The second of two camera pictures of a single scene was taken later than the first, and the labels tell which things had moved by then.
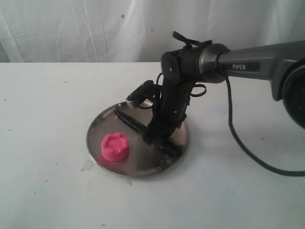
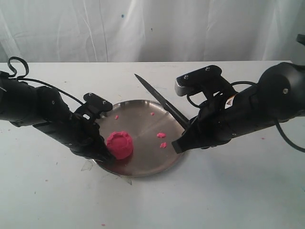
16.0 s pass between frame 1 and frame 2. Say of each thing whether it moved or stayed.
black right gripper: moved
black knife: moved
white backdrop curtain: stayed
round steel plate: stayed
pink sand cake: moved
